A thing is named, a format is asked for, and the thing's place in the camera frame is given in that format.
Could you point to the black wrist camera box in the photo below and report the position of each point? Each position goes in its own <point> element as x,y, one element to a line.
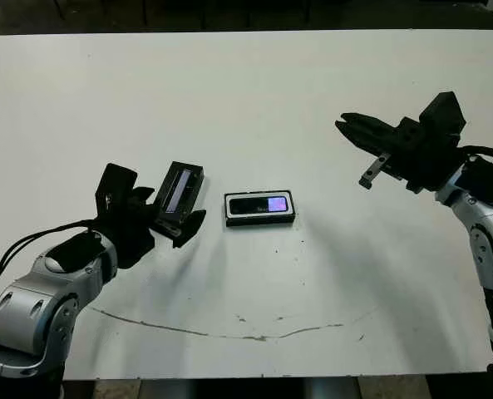
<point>443,114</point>
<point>115,183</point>

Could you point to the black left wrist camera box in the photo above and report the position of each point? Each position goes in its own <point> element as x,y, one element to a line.
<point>115,183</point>

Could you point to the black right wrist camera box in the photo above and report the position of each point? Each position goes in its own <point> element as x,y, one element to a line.
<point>443,114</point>

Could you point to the silver robot leg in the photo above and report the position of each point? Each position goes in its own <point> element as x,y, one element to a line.
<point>333,390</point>
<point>167,390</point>

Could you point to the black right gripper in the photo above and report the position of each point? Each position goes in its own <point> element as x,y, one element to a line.
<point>429,162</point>

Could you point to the silver right robot leg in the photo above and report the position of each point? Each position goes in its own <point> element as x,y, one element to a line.
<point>333,390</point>

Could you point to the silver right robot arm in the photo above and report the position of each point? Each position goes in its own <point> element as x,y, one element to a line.
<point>487,232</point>

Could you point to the small black camera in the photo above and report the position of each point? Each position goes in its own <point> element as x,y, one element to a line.
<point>250,205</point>

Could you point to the black box base white insert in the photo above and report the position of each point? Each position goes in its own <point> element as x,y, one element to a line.
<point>258,222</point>

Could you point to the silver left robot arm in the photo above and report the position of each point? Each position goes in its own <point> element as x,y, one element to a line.
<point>30,307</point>

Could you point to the black box lid with window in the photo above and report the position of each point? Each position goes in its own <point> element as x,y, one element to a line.
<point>179,187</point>

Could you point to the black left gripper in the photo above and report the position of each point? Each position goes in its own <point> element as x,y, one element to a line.
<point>131,237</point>

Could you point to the silver left robot leg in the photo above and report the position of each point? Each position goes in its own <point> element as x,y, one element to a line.
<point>167,390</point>

